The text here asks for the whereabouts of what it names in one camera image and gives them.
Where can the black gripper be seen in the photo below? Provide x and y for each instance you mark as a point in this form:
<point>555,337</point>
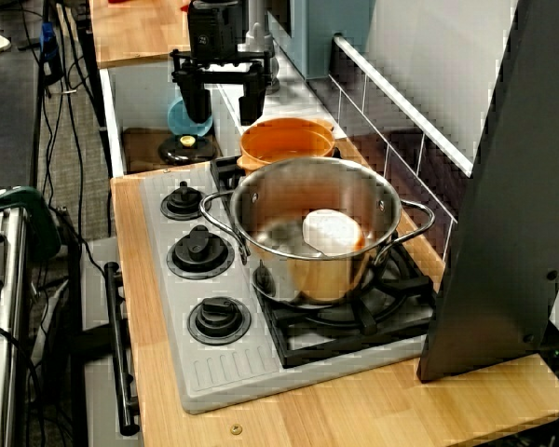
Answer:
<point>212,28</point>

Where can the orange plastic toy pot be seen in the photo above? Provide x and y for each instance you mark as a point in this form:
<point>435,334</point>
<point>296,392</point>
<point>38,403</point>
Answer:
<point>284,139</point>

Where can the stainless steel pot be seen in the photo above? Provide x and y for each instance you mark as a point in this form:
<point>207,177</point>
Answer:
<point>270,195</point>

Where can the black stove knob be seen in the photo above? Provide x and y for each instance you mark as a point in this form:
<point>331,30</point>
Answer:
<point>182,205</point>
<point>219,319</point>
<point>199,253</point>

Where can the grey toy stove plate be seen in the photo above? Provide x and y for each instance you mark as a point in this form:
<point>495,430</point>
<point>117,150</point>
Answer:
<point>167,288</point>

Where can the black stove grate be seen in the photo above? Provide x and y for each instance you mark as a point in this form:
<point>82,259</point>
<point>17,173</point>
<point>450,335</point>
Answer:
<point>368,321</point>

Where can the round blue can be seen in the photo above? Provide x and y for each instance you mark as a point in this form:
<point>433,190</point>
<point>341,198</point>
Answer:
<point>179,121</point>

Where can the black lid with yellow knob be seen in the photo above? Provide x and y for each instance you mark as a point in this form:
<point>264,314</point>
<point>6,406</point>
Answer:
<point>200,151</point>

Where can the grey toy faucet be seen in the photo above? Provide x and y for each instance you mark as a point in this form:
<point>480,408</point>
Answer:
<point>258,37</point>

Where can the white toy sink basin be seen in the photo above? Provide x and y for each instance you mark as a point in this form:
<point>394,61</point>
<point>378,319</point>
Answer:
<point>135,98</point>

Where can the wooden table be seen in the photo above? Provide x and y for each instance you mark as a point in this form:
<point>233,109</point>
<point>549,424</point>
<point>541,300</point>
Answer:
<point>135,32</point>

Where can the red toy item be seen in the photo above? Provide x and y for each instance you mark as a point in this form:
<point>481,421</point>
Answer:
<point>121,2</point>

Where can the blue clamp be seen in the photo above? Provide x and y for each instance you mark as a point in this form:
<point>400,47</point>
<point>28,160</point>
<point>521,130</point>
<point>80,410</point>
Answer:
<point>48,42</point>

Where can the dark tiled backsplash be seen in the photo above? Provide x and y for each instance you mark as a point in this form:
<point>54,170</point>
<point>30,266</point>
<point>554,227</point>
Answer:
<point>400,149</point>

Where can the black desk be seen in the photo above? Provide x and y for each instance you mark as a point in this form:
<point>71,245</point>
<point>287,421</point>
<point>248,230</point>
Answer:
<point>4,116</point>

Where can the green clamp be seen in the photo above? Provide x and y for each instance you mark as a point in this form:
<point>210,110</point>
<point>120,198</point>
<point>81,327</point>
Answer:
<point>32,209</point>

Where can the white oven door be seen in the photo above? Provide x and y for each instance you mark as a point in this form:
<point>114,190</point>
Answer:
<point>95,302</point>

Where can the black hood side panel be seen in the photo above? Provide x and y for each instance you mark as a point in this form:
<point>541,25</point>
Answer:
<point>508,186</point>

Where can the wooden countertop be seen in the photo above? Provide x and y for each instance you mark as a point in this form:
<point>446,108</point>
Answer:
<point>354,410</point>

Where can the silver metal rail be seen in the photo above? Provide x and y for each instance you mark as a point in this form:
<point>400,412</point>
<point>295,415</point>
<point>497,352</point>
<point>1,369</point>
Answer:
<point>9,288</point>

